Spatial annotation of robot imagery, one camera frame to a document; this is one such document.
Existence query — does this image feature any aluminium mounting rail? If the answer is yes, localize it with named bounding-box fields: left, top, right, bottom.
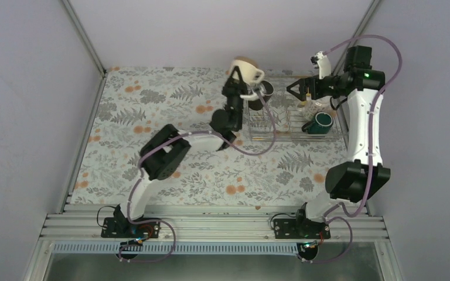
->
left=39, top=204, right=389, bottom=242

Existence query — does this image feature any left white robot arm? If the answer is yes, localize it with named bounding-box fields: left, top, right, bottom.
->
left=103, top=66, right=248, bottom=238

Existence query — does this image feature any purple cable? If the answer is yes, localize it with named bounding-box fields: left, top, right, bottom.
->
left=126, top=89, right=278, bottom=229
left=318, top=35, right=403, bottom=265

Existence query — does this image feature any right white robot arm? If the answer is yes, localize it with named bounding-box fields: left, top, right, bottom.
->
left=287, top=46, right=391, bottom=238

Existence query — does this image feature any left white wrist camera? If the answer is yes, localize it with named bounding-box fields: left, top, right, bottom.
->
left=240, top=84, right=266, bottom=101

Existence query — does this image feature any dark green mug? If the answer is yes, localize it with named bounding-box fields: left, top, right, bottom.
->
left=301, top=112, right=333, bottom=135

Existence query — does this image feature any metal wire dish rack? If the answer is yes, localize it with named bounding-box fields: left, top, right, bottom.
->
left=246, top=76, right=347, bottom=142

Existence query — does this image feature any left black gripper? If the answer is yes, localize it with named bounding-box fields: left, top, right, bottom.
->
left=221, top=66, right=248, bottom=129

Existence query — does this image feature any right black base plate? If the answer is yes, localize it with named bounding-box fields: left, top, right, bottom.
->
left=273, top=218, right=331, bottom=239

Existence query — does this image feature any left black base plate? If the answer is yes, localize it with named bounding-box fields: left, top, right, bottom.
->
left=100, top=218, right=161, bottom=240

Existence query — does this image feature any yellow white cup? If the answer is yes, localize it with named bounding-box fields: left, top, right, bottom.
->
left=296, top=100, right=308, bottom=111

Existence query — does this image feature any black matte mug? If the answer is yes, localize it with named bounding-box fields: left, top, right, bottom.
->
left=248, top=81, right=274, bottom=111

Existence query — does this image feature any beige white ceramic mug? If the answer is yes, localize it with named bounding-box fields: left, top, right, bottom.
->
left=228, top=56, right=265, bottom=86

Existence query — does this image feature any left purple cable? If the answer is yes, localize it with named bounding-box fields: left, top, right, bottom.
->
left=126, top=89, right=278, bottom=229

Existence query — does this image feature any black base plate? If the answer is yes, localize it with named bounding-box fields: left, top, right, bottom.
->
left=273, top=218, right=331, bottom=239
left=100, top=218, right=161, bottom=240

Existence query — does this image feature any slotted grey cable duct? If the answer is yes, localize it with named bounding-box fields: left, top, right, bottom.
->
left=52, top=241, right=298, bottom=255

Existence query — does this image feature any floral patterned table mat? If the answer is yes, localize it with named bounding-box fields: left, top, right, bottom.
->
left=70, top=67, right=346, bottom=206

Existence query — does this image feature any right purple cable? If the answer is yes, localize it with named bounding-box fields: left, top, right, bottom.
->
left=318, top=35, right=403, bottom=265

